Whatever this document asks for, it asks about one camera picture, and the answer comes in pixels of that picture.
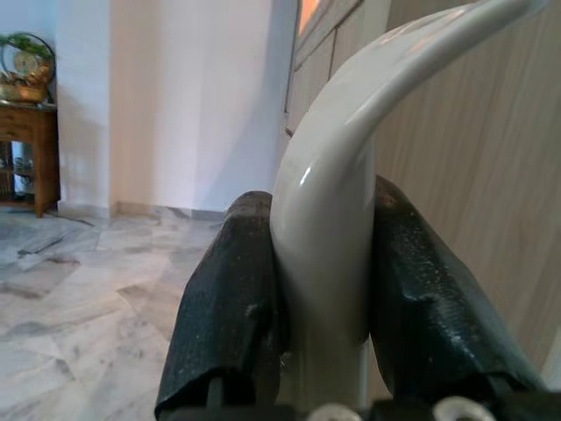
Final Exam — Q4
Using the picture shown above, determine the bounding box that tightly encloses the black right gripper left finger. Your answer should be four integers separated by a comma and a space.
153, 190, 291, 421

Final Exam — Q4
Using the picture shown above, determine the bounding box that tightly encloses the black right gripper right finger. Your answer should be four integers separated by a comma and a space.
368, 174, 549, 407

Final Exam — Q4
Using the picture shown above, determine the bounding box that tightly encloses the beige long-handled dustpan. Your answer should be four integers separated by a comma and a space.
267, 0, 547, 421

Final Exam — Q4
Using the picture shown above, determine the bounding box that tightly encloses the dark brown wooden side table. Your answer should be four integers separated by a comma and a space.
0, 101, 61, 219

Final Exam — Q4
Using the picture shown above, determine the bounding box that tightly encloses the golden ring ornament with plant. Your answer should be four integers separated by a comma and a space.
0, 32, 58, 106

